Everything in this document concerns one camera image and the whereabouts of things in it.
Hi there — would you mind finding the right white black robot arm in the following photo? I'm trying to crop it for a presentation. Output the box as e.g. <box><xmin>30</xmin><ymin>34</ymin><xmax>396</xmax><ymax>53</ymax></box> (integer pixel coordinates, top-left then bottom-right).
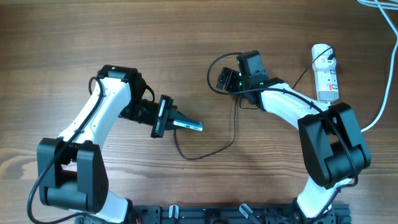
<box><xmin>213</xmin><ymin>50</ymin><xmax>371</xmax><ymax>223</ymax></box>

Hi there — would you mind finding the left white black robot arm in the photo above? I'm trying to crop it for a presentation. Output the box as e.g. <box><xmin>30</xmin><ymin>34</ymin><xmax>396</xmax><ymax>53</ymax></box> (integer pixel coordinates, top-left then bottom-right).
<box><xmin>32</xmin><ymin>65</ymin><xmax>203</xmax><ymax>223</ymax></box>

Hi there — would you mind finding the black USB charging cable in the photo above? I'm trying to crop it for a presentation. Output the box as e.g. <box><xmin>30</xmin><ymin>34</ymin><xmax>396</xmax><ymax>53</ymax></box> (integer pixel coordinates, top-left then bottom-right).
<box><xmin>172</xmin><ymin>46</ymin><xmax>336</xmax><ymax>161</ymax></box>

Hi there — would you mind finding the black mounting rail base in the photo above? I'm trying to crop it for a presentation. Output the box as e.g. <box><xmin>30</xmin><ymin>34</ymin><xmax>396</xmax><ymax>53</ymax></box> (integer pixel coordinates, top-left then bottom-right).
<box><xmin>74</xmin><ymin>203</ymin><xmax>352</xmax><ymax>224</ymax></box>

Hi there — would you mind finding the white power strip cord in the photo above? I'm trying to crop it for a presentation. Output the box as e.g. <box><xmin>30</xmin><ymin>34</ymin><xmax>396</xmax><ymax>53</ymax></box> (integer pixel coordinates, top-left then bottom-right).
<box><xmin>360</xmin><ymin>0</ymin><xmax>398</xmax><ymax>133</ymax></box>

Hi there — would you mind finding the white power strip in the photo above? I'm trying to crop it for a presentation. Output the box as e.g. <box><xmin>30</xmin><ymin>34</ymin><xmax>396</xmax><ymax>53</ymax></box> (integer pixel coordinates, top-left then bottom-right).
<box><xmin>314</xmin><ymin>69</ymin><xmax>340</xmax><ymax>103</ymax></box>

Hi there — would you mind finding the blue Galaxy smartphone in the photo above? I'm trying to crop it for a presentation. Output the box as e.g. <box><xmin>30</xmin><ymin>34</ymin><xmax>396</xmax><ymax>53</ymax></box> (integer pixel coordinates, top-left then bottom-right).
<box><xmin>173</xmin><ymin>120</ymin><xmax>203</xmax><ymax>131</ymax></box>

